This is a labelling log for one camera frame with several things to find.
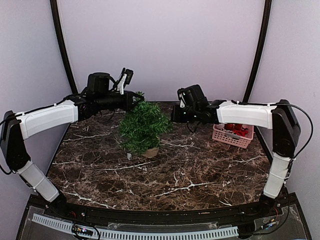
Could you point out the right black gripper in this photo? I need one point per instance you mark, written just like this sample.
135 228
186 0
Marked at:
175 116

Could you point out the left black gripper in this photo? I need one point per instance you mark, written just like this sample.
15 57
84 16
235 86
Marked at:
128 103

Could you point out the small green christmas tree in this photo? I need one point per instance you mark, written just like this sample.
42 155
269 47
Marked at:
142 127

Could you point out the pink plastic basket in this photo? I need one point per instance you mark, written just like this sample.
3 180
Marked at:
224 136

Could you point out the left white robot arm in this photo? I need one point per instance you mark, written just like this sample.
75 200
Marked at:
21 132

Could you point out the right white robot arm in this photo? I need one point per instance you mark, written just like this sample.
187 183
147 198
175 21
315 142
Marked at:
278 117

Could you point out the red ball ornament cluster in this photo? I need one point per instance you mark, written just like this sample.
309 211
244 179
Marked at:
237 129

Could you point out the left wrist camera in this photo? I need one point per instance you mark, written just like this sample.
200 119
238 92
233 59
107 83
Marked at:
124 79

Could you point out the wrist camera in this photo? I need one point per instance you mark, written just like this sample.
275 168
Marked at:
181 99
124 79

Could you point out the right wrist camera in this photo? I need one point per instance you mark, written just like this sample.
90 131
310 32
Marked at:
181 99

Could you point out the left black frame pole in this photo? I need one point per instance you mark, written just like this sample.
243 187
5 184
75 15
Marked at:
54 6

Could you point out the black frame pole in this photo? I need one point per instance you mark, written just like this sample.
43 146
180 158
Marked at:
259 50
54 6

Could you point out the right black frame pole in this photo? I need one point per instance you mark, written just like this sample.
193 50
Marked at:
259 50

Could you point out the white perforated cable duct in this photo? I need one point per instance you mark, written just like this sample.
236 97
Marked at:
95 233

